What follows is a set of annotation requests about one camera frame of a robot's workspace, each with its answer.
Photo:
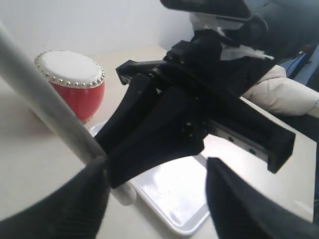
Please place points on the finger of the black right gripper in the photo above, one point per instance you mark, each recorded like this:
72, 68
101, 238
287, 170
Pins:
138, 101

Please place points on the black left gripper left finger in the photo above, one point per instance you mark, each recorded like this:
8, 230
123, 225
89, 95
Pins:
74, 211

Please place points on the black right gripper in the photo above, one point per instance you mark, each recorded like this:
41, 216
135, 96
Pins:
172, 129

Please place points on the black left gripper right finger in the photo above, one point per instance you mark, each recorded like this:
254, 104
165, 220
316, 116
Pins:
239, 211

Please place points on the white drumstick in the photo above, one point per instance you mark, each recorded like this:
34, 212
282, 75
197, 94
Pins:
19, 72

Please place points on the small red drum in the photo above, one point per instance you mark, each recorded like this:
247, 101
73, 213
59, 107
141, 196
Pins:
78, 79

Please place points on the white plastic tray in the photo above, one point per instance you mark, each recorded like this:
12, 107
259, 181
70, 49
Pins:
175, 192

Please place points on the person in white jacket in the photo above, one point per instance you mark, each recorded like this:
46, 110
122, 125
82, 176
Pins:
278, 94

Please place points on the blue object in background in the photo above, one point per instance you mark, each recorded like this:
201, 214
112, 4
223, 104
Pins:
304, 67

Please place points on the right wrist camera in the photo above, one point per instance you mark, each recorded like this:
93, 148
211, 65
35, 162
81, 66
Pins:
234, 20

